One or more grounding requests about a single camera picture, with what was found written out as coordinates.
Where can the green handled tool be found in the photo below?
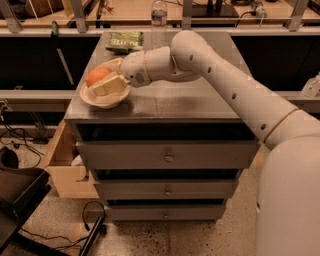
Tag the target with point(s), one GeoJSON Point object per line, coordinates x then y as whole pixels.
{"type": "Point", "coordinates": [55, 36]}

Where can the grey drawer cabinet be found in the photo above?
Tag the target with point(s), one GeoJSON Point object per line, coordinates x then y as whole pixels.
{"type": "Point", "coordinates": [162, 111]}

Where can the green snack bag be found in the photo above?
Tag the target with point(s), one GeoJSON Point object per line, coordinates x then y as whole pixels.
{"type": "Point", "coordinates": [125, 42]}

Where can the bottom grey drawer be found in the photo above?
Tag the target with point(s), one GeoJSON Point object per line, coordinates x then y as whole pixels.
{"type": "Point", "coordinates": [165, 213]}

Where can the top grey drawer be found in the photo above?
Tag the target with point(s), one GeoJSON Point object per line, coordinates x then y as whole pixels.
{"type": "Point", "coordinates": [167, 154]}

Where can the white paper bowl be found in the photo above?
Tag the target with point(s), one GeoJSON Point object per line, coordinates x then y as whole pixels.
{"type": "Point", "coordinates": [107, 101]}

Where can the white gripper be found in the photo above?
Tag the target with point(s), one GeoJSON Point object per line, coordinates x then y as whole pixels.
{"type": "Point", "coordinates": [134, 69]}

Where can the middle grey drawer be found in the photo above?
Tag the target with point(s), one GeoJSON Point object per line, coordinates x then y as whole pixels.
{"type": "Point", "coordinates": [161, 189]}

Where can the clear plastic water bottle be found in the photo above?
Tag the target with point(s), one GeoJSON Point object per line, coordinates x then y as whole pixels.
{"type": "Point", "coordinates": [158, 21]}

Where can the grey drawer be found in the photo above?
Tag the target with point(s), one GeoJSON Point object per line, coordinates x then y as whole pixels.
{"type": "Point", "coordinates": [161, 189]}
{"type": "Point", "coordinates": [165, 213]}
{"type": "Point", "coordinates": [167, 154]}

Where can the black monitor stand base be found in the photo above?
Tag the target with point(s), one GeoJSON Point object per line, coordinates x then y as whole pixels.
{"type": "Point", "coordinates": [214, 9]}

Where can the black stand leg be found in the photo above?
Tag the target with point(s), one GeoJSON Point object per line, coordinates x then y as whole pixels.
{"type": "Point", "coordinates": [98, 228]}

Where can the orange fruit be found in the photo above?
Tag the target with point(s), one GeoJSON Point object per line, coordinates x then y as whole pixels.
{"type": "Point", "coordinates": [96, 75]}

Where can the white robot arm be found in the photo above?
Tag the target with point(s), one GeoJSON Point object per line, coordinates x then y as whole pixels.
{"type": "Point", "coordinates": [288, 199]}

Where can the light wooden box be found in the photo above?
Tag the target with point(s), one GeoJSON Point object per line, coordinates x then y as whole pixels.
{"type": "Point", "coordinates": [62, 160]}

